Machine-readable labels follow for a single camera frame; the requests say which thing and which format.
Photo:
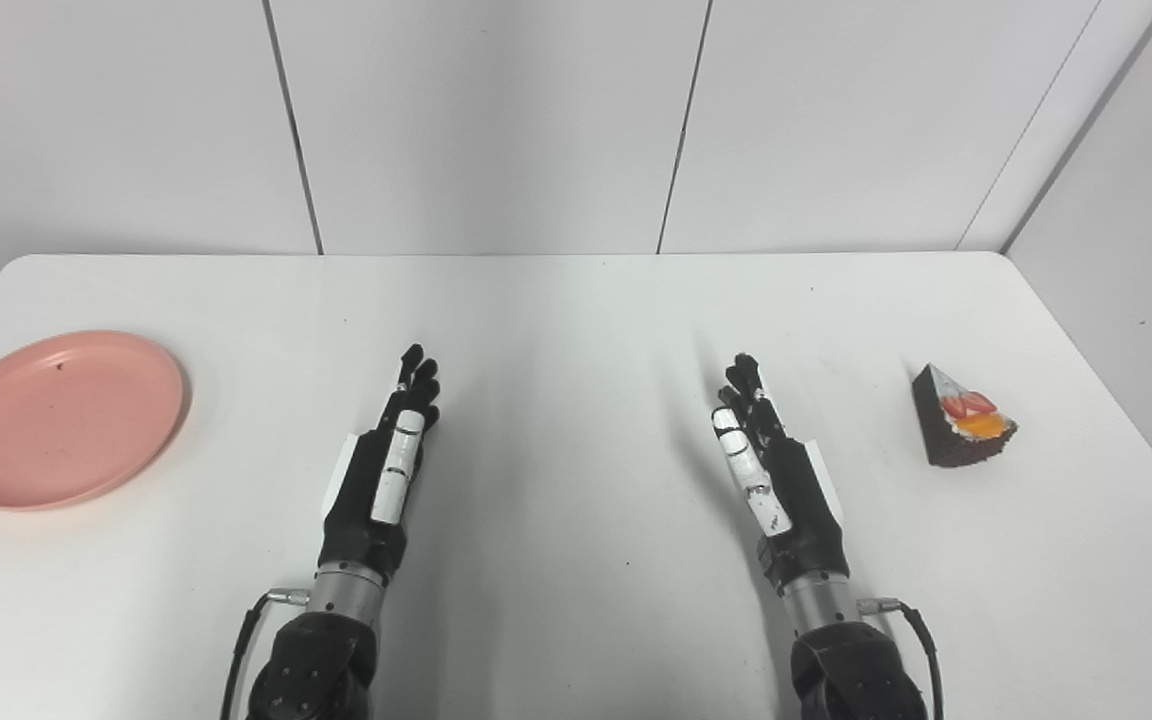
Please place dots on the pink plate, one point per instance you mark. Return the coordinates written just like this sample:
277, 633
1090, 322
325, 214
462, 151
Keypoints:
60, 420

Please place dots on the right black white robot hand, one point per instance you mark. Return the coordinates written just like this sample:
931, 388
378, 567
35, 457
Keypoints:
796, 500

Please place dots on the chocolate cake slice with fruit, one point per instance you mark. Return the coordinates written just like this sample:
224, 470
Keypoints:
956, 440

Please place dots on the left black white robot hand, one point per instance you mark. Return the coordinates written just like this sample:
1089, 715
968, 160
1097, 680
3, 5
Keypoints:
366, 500

